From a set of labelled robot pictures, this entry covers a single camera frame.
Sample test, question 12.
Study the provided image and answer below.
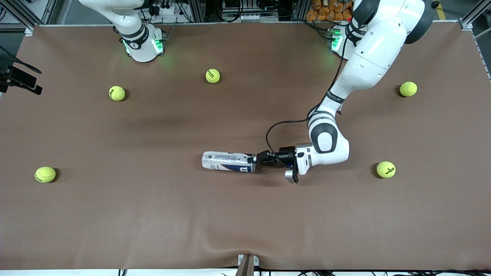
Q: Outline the white terminal strip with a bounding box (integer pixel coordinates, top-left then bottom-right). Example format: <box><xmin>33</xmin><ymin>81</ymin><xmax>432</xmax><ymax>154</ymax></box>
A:
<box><xmin>222</xmin><ymin>13</ymin><xmax>279</xmax><ymax>23</ymax></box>

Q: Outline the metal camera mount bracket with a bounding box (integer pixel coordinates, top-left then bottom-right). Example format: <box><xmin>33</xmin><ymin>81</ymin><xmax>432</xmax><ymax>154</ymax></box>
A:
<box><xmin>236</xmin><ymin>254</ymin><xmax>260</xmax><ymax>276</ymax></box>

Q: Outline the white power strip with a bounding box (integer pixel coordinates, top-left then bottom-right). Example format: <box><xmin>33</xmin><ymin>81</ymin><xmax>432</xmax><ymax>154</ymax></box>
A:
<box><xmin>152</xmin><ymin>3</ymin><xmax>185</xmax><ymax>24</ymax></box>

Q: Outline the brown table mat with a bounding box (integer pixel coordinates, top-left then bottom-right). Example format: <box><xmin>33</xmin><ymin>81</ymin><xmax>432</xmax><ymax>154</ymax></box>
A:
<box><xmin>0</xmin><ymin>22</ymin><xmax>491</xmax><ymax>271</ymax></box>

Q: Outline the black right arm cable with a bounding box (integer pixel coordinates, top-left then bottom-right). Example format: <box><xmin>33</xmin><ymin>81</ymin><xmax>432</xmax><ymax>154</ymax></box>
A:
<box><xmin>0</xmin><ymin>45</ymin><xmax>42</xmax><ymax>74</ymax></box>

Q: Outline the orange objects pile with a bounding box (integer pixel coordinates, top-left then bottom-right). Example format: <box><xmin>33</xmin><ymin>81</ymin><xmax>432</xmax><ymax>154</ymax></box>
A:
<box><xmin>306</xmin><ymin>0</ymin><xmax>355</xmax><ymax>21</ymax></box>

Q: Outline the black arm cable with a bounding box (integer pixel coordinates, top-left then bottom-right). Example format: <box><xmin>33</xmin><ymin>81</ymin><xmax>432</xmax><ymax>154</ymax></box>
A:
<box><xmin>265</xmin><ymin>23</ymin><xmax>357</xmax><ymax>169</ymax></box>
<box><xmin>0</xmin><ymin>45</ymin><xmax>42</xmax><ymax>74</ymax></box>

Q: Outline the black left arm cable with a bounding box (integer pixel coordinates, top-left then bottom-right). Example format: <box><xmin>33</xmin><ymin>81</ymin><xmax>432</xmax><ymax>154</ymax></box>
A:
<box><xmin>265</xmin><ymin>23</ymin><xmax>357</xmax><ymax>169</ymax></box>

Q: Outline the white blue tennis ball can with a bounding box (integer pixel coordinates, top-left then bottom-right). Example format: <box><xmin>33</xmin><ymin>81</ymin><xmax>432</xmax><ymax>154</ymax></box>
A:
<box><xmin>202</xmin><ymin>151</ymin><xmax>257</xmax><ymax>174</ymax></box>

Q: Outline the aluminium frame post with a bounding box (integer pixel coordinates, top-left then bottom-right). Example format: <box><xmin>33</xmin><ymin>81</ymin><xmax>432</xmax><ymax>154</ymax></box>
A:
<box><xmin>458</xmin><ymin>0</ymin><xmax>491</xmax><ymax>31</ymax></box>
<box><xmin>0</xmin><ymin>0</ymin><xmax>58</xmax><ymax>36</ymax></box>

